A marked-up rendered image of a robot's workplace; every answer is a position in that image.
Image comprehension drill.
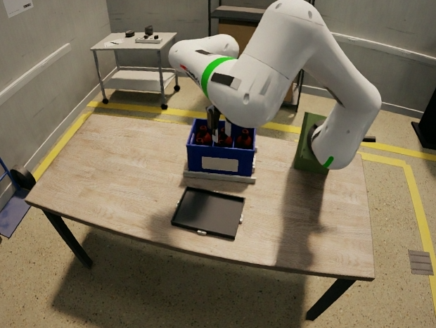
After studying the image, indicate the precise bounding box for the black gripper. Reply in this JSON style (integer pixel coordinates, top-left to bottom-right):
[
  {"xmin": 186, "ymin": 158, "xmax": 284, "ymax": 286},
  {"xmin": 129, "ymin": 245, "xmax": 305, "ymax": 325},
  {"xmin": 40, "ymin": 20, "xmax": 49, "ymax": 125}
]
[{"xmin": 205, "ymin": 104, "xmax": 233, "ymax": 143}]

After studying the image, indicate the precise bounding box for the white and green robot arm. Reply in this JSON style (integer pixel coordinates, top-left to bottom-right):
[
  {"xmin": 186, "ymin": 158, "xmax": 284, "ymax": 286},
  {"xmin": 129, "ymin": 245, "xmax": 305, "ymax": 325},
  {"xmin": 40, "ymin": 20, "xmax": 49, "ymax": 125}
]
[{"xmin": 168, "ymin": 0, "xmax": 381, "ymax": 170}]

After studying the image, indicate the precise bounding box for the blue plastic crate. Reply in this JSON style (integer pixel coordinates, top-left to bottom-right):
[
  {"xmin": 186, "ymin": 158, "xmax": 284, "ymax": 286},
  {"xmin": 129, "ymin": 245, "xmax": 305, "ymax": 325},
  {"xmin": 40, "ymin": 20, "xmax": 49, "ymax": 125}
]
[{"xmin": 186, "ymin": 118, "xmax": 256, "ymax": 177}]

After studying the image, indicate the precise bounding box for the brown glass bottle with blue band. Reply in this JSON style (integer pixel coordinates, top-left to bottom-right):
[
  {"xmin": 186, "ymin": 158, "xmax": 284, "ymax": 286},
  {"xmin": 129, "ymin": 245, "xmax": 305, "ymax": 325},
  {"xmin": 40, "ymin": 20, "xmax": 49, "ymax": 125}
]
[{"xmin": 218, "ymin": 128, "xmax": 233, "ymax": 148}]

